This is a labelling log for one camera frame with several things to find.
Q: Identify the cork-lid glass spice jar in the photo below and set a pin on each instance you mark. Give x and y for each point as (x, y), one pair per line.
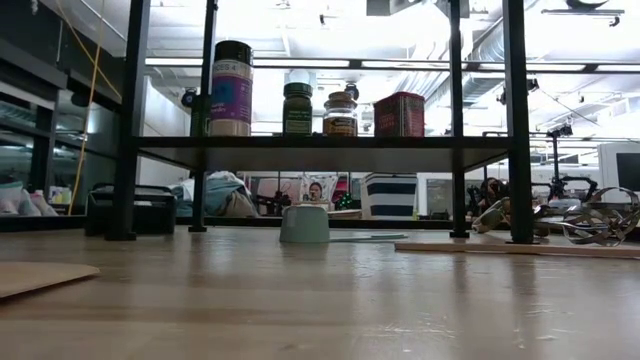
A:
(340, 122)

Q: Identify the black aluminium rig frame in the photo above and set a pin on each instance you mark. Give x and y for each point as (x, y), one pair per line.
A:
(240, 222)

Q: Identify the red spice tin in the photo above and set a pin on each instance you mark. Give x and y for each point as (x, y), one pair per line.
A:
(400, 115)

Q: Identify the black camera stand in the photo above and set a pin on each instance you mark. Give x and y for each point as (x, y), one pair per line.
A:
(555, 160)

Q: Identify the person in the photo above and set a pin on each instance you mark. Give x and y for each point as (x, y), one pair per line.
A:
(315, 191)

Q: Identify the long flat wooden spatula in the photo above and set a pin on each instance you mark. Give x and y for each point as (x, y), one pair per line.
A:
(500, 248)

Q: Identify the tall purple-label spice bottle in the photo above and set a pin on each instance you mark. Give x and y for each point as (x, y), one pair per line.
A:
(231, 95)

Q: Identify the dark glass-front cabinet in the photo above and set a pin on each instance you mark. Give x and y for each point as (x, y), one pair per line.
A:
(30, 150)

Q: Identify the wide-blade wooden spatula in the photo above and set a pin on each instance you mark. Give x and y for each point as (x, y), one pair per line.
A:
(35, 277)

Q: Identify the black background robot arm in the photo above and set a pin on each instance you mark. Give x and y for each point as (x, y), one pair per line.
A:
(274, 202)

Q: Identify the white machine dark screen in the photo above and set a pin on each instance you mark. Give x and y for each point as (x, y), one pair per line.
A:
(607, 165)

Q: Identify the black metal wooden shelf rack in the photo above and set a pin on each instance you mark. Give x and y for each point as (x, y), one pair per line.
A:
(325, 155)

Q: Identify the green-lid spice jar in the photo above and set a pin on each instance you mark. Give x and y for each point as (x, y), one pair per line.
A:
(297, 115)

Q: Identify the teal cloth pile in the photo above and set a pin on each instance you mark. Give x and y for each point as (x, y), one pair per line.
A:
(220, 195)

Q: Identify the navy white striped bin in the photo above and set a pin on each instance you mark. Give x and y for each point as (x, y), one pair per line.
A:
(389, 195)

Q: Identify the pale plastic bag pile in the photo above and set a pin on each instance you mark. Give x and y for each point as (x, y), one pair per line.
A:
(20, 202)

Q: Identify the black-framed metal grater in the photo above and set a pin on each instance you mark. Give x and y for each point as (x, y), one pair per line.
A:
(150, 210)

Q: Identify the mint green round measuring cup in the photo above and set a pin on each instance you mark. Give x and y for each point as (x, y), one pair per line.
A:
(304, 225)

